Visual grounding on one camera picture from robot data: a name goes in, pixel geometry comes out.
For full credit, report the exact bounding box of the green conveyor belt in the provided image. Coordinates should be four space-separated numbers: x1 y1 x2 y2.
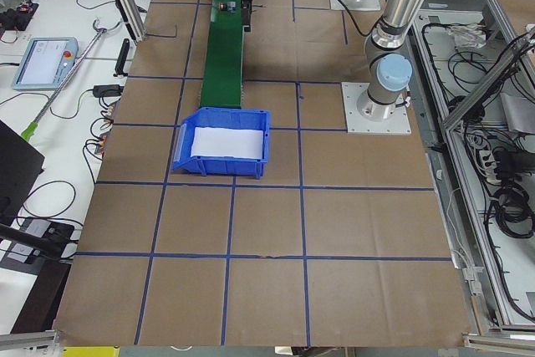
200 0 244 109

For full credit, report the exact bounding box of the left blue plastic bin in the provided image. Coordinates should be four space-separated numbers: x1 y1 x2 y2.
171 107 271 178

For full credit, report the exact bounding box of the white foam pad left bin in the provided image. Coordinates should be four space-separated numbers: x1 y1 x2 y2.
191 127 263 159

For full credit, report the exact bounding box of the black power adapter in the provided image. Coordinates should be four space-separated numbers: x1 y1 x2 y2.
92 84 124 98

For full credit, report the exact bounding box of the teach pendant tablet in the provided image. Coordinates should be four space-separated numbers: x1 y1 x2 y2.
12 37 79 90

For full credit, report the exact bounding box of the metal grabber tool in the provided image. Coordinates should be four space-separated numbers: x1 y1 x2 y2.
20 18 126 143

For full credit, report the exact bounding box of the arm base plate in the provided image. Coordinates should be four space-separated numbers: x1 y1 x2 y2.
341 82 411 135

